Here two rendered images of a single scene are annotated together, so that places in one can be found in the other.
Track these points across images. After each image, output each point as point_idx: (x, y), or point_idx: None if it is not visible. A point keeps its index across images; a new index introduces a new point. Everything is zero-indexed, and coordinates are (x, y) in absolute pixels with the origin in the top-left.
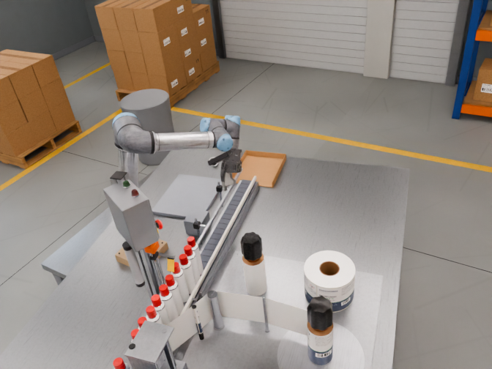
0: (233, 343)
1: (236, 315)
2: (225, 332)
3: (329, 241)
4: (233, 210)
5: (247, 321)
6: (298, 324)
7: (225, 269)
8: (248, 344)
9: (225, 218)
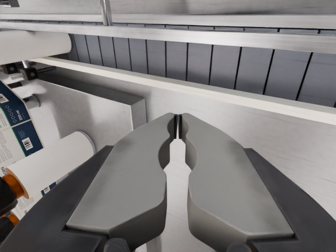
0: (35, 118)
1: (30, 129)
2: (35, 108)
3: (212, 248)
4: (299, 70)
5: (54, 132)
6: (44, 190)
7: (118, 81)
8: (41, 133)
9: (241, 51)
